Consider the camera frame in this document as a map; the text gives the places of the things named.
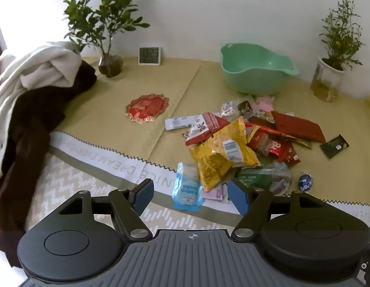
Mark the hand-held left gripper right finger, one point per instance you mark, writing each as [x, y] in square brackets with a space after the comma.
[237, 197]

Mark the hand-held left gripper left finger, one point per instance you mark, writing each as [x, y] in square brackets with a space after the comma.
[144, 192]

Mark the red packet with white print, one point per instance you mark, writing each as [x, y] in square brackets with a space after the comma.
[282, 152]

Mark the red gold stick packet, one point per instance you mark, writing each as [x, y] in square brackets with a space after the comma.
[273, 131]

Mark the long white blue packet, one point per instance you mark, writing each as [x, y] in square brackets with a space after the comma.
[179, 122]

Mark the red white snack packet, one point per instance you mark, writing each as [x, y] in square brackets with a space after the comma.
[208, 124]

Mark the small dark brown packet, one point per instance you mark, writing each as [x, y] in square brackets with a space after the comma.
[244, 107]

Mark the pink snack packet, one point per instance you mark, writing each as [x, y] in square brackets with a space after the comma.
[265, 104]

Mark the small black packet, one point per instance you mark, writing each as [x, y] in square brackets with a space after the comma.
[334, 146]

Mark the green plastic bowl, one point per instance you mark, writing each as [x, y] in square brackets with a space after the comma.
[250, 80]

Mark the pale pink packet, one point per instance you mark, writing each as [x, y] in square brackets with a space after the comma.
[216, 193]

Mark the blue white snack packet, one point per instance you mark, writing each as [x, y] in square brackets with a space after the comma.
[186, 191]

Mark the yellow snack bag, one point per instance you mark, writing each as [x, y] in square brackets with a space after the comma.
[220, 152]

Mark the yellow woven table mat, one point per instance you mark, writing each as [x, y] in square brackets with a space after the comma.
[113, 140]

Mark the white patterned tablecloth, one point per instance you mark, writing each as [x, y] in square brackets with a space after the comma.
[83, 185]

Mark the blue foil candy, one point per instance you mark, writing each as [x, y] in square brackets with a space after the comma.
[305, 181]

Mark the green white snack packet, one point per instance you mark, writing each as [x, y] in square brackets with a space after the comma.
[262, 116]

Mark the red lace doily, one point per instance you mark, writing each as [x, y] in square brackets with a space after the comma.
[147, 107]

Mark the silver round packet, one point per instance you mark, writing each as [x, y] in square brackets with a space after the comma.
[229, 108]

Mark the leafy plant in glass vase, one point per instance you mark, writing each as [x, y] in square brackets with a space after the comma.
[110, 65]

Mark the dark brown garment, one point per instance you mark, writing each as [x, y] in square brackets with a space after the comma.
[29, 125]

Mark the white digital clock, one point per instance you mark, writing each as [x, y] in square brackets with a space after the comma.
[150, 55]

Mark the plant in white pot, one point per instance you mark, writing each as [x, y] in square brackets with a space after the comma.
[326, 80]

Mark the white cloth garment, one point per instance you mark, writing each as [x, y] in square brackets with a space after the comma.
[47, 62]

